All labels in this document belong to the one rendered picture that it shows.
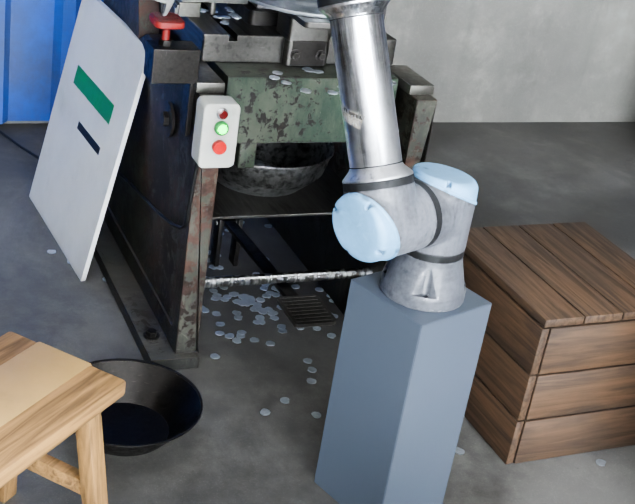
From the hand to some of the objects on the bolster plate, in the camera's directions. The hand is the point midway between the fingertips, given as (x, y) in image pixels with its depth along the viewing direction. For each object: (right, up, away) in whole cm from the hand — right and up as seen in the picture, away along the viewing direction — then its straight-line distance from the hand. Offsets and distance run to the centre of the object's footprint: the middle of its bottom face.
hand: (168, 9), depth 217 cm
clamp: (+5, +5, +28) cm, 29 cm away
